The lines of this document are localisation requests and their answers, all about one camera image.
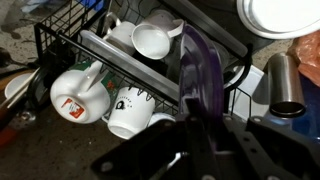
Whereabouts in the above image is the orange plastic bag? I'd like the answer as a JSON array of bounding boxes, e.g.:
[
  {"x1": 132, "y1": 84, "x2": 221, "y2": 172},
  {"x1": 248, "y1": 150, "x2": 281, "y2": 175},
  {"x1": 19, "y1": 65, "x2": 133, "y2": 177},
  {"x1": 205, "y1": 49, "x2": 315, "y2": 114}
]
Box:
[{"x1": 288, "y1": 29, "x2": 320, "y2": 88}]

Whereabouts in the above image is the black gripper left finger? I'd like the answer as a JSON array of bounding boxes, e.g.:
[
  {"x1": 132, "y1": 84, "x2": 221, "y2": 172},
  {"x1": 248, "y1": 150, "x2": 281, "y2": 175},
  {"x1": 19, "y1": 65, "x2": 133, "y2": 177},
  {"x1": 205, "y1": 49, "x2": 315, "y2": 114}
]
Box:
[{"x1": 90, "y1": 97, "x2": 216, "y2": 180}]

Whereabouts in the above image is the white saucer plate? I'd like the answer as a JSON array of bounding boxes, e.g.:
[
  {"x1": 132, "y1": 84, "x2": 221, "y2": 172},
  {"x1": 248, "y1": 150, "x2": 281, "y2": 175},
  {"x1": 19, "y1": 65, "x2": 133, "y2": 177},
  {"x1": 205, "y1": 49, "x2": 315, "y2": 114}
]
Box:
[{"x1": 236, "y1": 0, "x2": 320, "y2": 40}]

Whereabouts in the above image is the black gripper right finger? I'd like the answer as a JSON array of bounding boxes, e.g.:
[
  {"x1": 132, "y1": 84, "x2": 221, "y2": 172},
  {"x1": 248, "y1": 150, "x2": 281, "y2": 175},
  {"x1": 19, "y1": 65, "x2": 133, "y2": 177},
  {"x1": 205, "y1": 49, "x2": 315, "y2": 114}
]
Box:
[{"x1": 215, "y1": 114, "x2": 320, "y2": 180}]

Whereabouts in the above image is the clear plastic container lid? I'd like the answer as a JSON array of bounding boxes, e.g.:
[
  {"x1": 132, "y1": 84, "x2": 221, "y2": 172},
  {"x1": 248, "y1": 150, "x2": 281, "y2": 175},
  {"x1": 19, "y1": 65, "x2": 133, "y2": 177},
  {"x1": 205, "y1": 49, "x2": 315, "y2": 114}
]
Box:
[{"x1": 79, "y1": 29, "x2": 181, "y2": 104}]

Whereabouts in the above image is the white flat tray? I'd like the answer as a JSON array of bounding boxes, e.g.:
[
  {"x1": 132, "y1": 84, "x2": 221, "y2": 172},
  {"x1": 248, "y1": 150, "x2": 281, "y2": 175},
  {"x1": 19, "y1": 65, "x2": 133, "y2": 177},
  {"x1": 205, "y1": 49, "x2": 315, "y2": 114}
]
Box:
[{"x1": 228, "y1": 64, "x2": 271, "y2": 123}]

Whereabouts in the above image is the white mug with red label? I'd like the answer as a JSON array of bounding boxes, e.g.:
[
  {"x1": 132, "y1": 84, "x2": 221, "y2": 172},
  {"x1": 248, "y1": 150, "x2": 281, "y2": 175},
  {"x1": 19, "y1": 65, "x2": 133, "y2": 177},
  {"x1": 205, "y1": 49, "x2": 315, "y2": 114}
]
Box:
[{"x1": 49, "y1": 59, "x2": 113, "y2": 125}]

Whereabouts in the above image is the white mug with black print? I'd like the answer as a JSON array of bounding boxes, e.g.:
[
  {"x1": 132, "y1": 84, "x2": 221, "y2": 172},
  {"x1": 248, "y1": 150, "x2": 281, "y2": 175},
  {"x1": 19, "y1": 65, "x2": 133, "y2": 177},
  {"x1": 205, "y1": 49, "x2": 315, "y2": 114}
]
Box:
[{"x1": 101, "y1": 85, "x2": 157, "y2": 140}]

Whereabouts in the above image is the black wire dish rack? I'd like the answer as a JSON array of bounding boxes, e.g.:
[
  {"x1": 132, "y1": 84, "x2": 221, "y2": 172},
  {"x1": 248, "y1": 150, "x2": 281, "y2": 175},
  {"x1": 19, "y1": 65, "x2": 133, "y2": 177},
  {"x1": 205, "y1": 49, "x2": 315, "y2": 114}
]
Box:
[{"x1": 33, "y1": 0, "x2": 254, "y2": 134}]

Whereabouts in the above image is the plain white mug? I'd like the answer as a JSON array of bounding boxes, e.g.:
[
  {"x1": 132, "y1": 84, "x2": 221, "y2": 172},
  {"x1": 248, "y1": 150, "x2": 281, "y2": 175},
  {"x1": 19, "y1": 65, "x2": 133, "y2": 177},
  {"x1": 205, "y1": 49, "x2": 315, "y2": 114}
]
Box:
[
  {"x1": 102, "y1": 11, "x2": 138, "y2": 56},
  {"x1": 130, "y1": 9, "x2": 185, "y2": 61}
]

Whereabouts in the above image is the stainless steel tumbler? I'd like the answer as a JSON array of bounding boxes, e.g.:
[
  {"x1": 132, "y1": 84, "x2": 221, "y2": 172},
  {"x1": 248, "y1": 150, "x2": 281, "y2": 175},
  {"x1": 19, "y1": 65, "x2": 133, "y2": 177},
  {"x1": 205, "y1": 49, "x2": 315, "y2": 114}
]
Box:
[{"x1": 266, "y1": 51, "x2": 307, "y2": 118}]

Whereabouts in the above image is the small white bowl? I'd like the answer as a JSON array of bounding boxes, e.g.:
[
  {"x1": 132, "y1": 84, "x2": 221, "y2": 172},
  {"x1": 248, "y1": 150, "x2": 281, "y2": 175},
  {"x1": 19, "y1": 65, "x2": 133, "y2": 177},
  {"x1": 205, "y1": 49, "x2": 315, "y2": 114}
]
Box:
[{"x1": 249, "y1": 0, "x2": 320, "y2": 34}]

